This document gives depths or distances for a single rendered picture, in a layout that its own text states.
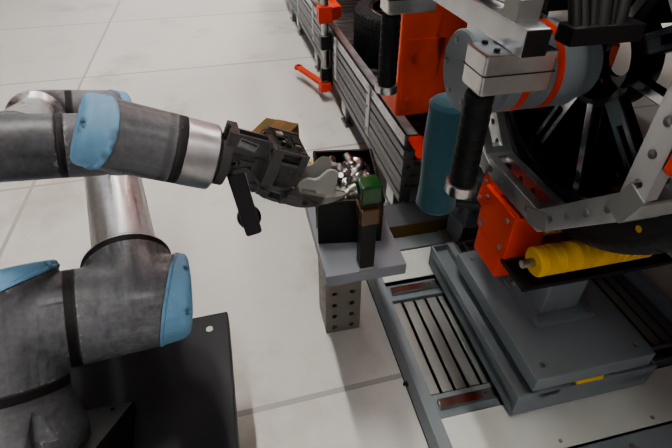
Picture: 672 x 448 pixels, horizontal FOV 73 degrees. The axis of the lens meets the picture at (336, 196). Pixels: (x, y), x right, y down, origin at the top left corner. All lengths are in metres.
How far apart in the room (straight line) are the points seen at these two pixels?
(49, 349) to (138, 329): 0.12
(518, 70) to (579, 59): 0.24
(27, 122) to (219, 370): 0.57
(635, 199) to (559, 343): 0.58
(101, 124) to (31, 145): 0.14
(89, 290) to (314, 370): 0.72
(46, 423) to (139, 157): 0.40
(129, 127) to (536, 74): 0.47
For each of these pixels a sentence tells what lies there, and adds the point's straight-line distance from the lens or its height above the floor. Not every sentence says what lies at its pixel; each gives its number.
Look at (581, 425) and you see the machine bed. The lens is 1.30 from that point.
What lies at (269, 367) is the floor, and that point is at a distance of 1.35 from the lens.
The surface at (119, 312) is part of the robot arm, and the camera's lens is 0.78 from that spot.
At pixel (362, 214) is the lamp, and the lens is 0.83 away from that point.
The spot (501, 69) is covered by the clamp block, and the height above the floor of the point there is 0.93.
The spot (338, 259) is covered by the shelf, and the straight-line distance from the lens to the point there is 0.96.
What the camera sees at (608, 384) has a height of 0.13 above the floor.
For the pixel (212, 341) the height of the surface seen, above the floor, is 0.30.
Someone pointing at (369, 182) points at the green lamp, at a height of 0.66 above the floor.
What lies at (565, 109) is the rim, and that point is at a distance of 0.98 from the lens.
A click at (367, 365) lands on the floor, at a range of 1.34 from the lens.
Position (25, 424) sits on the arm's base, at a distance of 0.80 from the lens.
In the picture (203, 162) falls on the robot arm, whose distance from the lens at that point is 0.60.
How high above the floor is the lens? 1.13
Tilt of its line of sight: 37 degrees down
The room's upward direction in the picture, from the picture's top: straight up
